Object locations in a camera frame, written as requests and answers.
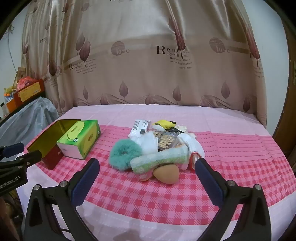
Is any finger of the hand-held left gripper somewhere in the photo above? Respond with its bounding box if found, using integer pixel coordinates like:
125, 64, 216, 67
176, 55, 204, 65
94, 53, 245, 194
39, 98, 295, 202
0, 150, 43, 178
0, 142, 25, 160

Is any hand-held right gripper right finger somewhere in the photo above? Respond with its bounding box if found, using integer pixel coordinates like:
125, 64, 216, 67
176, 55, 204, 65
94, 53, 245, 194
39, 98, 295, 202
195, 158, 272, 241

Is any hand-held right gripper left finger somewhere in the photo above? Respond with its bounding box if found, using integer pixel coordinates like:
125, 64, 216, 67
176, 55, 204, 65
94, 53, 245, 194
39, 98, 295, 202
24, 158, 100, 241

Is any gold metal tin box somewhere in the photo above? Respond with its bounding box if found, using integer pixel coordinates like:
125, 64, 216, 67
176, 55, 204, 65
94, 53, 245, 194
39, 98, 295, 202
24, 119, 81, 171

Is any teal fluffy scrunchie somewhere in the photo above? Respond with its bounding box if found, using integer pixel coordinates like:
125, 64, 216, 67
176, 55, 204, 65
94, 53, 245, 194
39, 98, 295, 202
109, 139, 142, 171

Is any beige makeup sponge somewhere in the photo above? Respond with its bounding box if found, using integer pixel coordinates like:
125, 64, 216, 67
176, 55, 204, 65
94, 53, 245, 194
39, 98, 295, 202
154, 165, 180, 184

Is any ribbed white sock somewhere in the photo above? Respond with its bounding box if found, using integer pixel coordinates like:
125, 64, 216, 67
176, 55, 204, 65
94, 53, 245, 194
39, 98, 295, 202
178, 133, 205, 171

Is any yellow and grey cloth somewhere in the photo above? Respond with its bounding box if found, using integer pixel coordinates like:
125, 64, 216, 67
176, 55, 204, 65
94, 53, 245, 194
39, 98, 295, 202
153, 119, 177, 130

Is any pale blue cover cloth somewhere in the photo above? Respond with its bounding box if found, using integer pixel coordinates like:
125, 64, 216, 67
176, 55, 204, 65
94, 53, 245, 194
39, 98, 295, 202
0, 96, 60, 146

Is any orange box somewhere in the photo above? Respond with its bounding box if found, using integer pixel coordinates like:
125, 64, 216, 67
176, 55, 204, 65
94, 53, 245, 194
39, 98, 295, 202
6, 98, 16, 114

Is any green tissue pack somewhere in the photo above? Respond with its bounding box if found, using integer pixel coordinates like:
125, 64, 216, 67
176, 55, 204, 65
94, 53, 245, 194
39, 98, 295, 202
57, 120, 101, 160

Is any green striped fuzzy sock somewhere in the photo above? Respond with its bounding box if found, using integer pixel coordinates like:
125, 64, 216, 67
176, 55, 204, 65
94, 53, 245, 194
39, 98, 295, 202
129, 148, 189, 181

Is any pink checked tablecloth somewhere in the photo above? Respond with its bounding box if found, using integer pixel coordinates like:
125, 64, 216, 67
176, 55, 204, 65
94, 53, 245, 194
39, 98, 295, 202
16, 104, 294, 241

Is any red cardboard box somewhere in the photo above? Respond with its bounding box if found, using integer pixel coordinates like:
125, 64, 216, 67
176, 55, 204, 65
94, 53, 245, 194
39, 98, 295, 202
13, 79, 45, 103

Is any clear bag of wooden sticks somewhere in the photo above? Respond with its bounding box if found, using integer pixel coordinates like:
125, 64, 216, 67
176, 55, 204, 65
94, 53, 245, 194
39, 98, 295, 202
157, 132, 178, 150

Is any orange plastic bag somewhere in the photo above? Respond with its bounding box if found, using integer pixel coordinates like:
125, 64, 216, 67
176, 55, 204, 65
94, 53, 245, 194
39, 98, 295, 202
17, 76, 37, 90

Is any brown paper packet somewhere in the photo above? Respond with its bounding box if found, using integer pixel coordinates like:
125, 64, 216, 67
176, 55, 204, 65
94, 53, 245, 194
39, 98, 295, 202
15, 67, 26, 80

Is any beige leaf print curtain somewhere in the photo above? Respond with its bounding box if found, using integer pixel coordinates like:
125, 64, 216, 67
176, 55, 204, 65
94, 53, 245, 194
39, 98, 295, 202
21, 0, 267, 129

